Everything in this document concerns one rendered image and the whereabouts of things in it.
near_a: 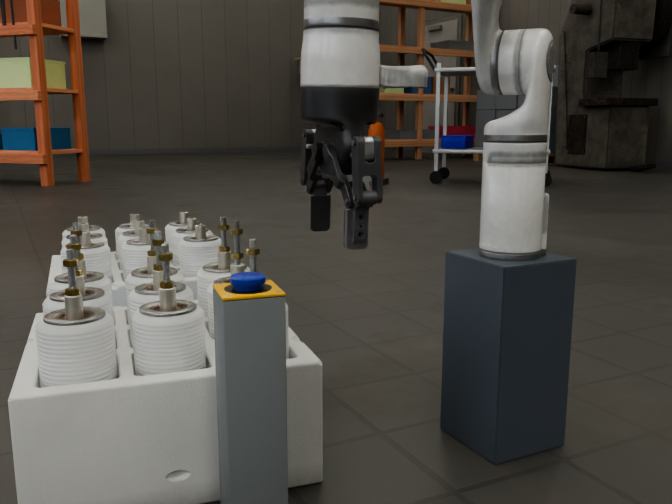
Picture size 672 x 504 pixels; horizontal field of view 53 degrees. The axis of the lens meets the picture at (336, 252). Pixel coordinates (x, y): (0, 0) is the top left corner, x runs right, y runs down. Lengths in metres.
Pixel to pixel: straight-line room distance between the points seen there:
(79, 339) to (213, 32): 11.33
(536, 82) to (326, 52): 0.44
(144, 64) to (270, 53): 2.21
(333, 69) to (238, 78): 11.57
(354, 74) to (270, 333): 0.30
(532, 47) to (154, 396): 0.69
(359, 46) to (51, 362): 0.55
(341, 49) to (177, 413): 0.51
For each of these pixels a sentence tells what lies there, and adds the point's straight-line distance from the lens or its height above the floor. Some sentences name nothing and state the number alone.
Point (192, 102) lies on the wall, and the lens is 11.93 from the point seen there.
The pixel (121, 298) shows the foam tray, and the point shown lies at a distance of 1.42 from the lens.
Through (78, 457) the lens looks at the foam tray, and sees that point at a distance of 0.93.
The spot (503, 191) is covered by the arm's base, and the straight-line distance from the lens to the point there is 1.01.
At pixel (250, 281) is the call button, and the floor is 0.33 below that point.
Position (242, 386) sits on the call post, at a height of 0.21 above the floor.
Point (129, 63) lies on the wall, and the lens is 11.74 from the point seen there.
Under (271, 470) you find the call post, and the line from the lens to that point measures 0.82.
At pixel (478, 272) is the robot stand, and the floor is 0.28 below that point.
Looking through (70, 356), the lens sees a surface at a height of 0.21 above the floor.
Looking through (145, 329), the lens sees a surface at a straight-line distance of 0.91.
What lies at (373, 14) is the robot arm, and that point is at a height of 0.59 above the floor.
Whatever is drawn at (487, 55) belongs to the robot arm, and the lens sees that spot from 1.01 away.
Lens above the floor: 0.50
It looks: 11 degrees down
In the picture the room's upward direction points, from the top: straight up
